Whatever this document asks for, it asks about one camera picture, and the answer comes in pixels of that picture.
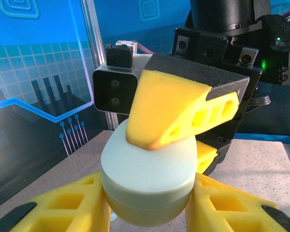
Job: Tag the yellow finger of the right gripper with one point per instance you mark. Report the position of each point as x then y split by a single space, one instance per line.
205 157
164 104

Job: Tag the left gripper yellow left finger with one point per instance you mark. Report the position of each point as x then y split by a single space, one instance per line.
70 217

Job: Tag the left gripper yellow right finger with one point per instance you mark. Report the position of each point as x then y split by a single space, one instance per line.
222 217

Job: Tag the white earbud charging case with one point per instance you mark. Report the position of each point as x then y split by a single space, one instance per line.
147 174

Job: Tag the aluminium frame post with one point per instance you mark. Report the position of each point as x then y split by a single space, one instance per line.
96 48

